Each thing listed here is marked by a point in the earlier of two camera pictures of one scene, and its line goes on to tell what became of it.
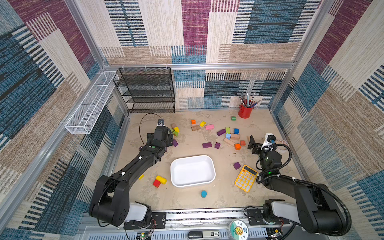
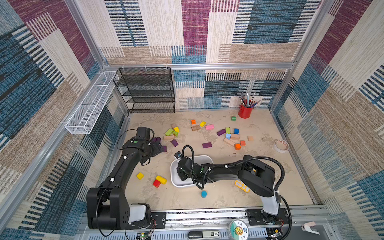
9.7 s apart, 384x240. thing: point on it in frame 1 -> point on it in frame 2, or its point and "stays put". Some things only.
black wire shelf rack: (147, 89) stays put
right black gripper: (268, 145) -> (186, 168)
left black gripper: (170, 138) -> (157, 147)
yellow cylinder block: (161, 179) stays put
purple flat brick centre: (207, 145) stays put
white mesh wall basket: (85, 116) stays put
